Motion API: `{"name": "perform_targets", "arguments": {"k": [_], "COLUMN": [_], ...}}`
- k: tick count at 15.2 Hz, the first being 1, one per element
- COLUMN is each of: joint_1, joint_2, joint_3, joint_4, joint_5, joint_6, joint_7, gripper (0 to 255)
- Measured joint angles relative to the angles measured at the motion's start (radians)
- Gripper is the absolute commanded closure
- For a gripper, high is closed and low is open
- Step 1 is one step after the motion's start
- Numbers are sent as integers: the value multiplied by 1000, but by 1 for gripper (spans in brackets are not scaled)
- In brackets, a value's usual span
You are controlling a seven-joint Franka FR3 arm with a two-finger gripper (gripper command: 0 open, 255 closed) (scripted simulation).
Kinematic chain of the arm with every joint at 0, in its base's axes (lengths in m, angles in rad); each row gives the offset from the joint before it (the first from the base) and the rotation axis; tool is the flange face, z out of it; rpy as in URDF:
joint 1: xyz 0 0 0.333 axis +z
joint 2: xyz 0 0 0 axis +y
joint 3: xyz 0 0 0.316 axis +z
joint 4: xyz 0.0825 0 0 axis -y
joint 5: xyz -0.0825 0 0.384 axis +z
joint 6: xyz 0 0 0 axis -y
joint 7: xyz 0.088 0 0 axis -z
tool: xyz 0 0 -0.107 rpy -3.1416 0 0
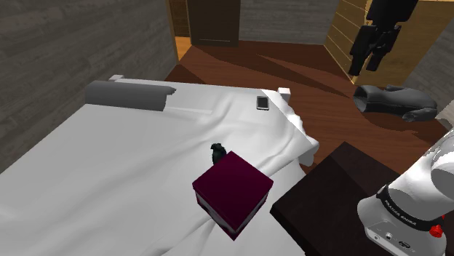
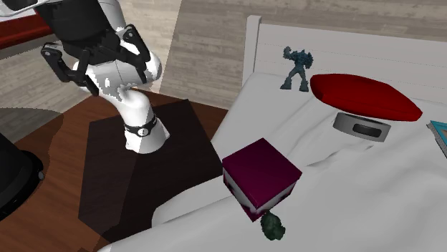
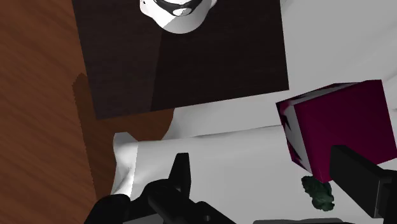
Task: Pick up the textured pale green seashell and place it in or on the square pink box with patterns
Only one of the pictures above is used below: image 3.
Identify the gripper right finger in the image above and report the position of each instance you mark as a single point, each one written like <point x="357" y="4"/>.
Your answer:
<point x="359" y="176"/>

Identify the magenta box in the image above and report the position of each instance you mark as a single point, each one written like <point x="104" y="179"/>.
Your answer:
<point x="341" y="124"/>

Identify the dark green lumpy thing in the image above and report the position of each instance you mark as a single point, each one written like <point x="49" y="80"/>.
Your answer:
<point x="319" y="194"/>

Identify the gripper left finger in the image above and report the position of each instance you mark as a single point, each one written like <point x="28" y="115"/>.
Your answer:
<point x="164" y="198"/>

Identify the dark robot stand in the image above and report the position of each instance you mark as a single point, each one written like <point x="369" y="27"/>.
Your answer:
<point x="198" y="68"/>

